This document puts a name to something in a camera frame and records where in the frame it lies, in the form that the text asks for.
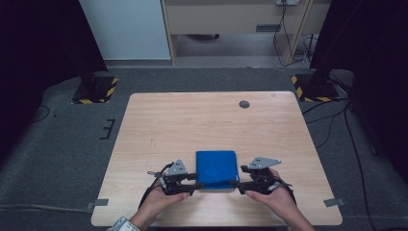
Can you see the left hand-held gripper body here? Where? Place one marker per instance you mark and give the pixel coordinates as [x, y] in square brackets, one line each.
[174, 179]

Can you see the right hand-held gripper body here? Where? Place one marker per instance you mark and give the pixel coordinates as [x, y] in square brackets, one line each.
[261, 178]

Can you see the blue cloth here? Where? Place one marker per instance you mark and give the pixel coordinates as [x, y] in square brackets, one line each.
[216, 166]

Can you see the person's right hand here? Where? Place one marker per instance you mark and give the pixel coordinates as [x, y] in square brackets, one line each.
[279, 200]

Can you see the person's left hand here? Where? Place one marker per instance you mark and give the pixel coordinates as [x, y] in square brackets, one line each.
[157, 205]

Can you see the grey round table grommet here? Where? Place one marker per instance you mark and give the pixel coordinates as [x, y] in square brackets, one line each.
[244, 104]

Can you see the white patterned sleeve cuff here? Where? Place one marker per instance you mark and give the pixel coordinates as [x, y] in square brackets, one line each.
[123, 225]

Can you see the grey tape piece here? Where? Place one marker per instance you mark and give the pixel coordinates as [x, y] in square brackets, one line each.
[100, 202]
[333, 202]

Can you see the black yellow striped stand base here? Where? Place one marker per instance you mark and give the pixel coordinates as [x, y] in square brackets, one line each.
[96, 91]
[316, 89]

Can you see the light wooden desk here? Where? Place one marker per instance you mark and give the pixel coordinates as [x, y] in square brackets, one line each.
[218, 19]

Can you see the white cabinet panel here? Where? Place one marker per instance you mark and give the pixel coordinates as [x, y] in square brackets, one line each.
[125, 29]

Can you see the black curtain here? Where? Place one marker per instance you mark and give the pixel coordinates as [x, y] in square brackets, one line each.
[378, 57]
[38, 48]

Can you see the white power strip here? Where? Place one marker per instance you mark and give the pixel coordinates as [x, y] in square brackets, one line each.
[287, 2]

